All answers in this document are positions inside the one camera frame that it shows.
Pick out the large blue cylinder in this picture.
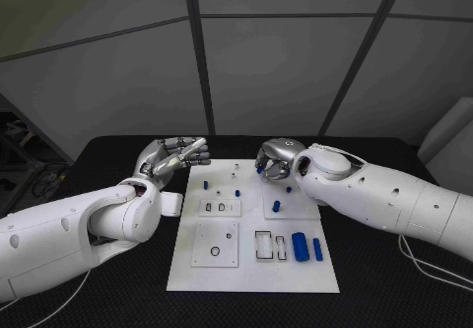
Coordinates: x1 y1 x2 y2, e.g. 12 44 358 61
292 232 311 262

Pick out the white cable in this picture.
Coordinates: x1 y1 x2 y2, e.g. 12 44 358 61
308 142 370 165
397 234 473 280
0 297 22 312
37 270 93 328
399 238 473 286

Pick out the dark workshop rack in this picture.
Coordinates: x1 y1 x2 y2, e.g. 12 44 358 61
0 94 76 219

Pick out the white task board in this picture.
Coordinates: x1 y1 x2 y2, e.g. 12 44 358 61
166 159 341 293

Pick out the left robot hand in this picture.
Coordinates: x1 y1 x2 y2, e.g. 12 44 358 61
132 136 213 192

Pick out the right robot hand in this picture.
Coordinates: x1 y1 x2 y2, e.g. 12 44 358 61
254 138 308 180

